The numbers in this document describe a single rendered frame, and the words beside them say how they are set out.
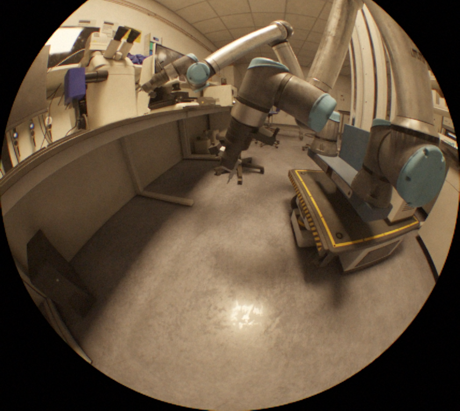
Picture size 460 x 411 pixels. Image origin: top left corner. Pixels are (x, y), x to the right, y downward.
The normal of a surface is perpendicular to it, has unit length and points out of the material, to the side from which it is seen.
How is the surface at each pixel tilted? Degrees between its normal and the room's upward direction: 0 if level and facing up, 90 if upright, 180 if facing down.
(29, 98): 86
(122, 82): 91
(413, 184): 95
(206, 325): 0
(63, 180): 90
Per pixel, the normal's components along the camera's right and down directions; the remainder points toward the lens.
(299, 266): -0.04, -0.87
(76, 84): 0.97, 0.10
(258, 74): -0.49, 0.46
